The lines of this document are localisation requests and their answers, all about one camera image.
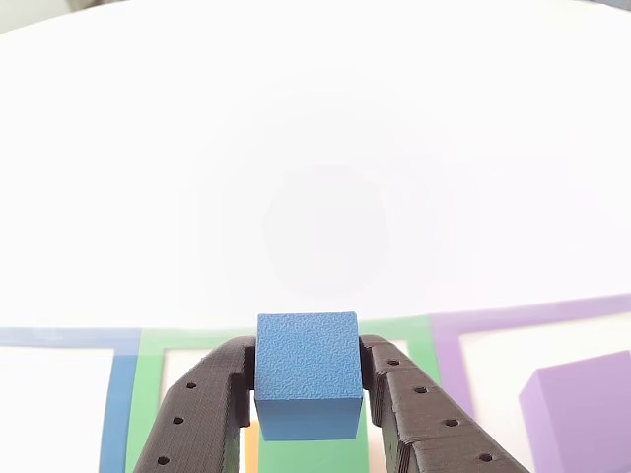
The blue tape square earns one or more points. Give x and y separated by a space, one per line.
118 409

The small blue cube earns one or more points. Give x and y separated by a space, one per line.
305 355

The green cube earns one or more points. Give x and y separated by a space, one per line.
315 455

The purple tape square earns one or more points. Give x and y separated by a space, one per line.
446 355

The orange block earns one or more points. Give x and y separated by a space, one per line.
250 451

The green tape square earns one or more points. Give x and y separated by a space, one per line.
145 384

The large purple block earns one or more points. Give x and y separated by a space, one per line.
581 419

